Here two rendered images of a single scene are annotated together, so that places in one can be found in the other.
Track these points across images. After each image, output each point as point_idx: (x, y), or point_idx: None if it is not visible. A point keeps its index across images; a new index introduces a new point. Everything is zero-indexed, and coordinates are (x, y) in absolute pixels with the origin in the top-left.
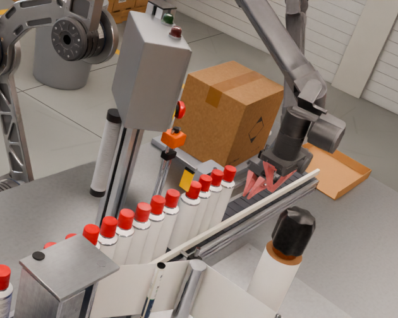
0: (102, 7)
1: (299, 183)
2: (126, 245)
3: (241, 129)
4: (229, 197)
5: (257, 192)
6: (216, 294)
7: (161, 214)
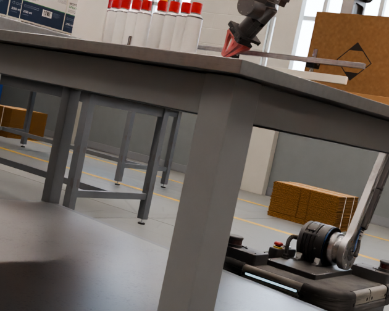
0: (352, 5)
1: (297, 73)
2: (107, 18)
3: (316, 42)
4: (187, 28)
5: (230, 50)
6: (65, 2)
7: (132, 9)
